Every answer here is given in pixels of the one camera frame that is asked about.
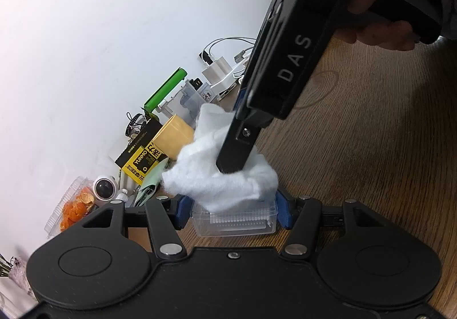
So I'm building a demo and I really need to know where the white charging cable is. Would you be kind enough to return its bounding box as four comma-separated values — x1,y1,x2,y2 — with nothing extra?
199,36,256,63

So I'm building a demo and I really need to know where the yellow cup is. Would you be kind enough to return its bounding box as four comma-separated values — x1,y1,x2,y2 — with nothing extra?
152,115,195,161

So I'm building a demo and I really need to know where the white astronaut robot toy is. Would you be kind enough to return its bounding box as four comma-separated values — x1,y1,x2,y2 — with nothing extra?
93,174,129,203

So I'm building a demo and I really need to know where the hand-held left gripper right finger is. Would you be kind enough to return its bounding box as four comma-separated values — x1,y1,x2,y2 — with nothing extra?
274,190,381,260

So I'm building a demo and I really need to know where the white cloth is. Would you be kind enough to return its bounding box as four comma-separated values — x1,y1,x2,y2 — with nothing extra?
162,102,280,214

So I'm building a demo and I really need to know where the green container lid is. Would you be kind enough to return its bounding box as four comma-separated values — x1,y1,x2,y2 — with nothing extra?
143,68,188,113

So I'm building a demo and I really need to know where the yellow and black box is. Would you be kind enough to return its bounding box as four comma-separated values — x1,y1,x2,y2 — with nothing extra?
114,117,168,193

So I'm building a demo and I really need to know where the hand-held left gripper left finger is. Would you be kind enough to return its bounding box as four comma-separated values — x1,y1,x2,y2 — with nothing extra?
81,194,195,260

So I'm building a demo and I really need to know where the dried rose bouquet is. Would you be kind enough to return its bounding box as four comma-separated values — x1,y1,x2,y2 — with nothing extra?
0,253,30,303

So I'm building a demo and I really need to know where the white power strip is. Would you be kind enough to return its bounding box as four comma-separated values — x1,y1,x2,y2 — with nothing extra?
209,67,244,102

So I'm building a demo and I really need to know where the clear clamshell with orange peels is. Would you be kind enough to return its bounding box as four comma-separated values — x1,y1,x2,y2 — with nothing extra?
44,176,98,242

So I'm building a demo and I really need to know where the black strap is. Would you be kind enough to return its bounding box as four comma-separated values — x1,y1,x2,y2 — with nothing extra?
125,110,149,138

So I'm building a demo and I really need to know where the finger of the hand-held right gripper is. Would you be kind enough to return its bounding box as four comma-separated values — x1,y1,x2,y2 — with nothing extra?
234,88,248,120
216,114,263,175

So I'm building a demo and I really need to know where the person's right hand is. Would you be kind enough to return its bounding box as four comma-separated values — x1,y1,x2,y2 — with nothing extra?
343,0,441,53

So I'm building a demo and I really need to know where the folded green cloth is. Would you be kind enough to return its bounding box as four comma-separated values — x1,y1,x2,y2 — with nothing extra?
133,158,169,208

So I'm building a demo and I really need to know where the clear plastic storage container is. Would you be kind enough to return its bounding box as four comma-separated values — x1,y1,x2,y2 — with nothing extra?
156,78,215,127

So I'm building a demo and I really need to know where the white charger block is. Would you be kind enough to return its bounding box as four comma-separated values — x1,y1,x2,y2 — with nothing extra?
201,56,233,86

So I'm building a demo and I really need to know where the clear plastic floss box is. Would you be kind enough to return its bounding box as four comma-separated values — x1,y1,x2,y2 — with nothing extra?
190,198,280,238

